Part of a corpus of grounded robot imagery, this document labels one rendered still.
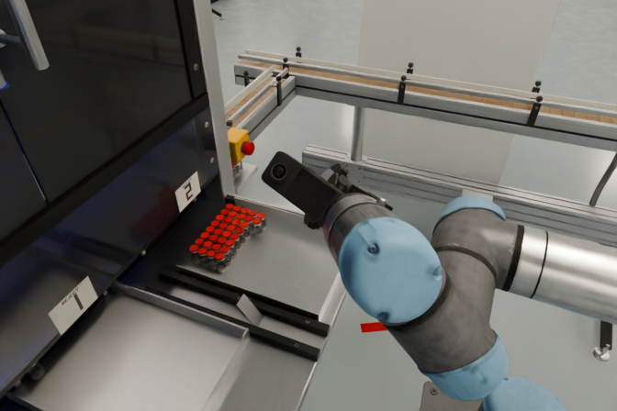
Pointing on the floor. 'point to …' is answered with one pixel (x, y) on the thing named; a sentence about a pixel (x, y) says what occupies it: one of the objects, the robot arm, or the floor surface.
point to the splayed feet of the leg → (604, 342)
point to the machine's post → (200, 0)
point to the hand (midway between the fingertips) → (317, 184)
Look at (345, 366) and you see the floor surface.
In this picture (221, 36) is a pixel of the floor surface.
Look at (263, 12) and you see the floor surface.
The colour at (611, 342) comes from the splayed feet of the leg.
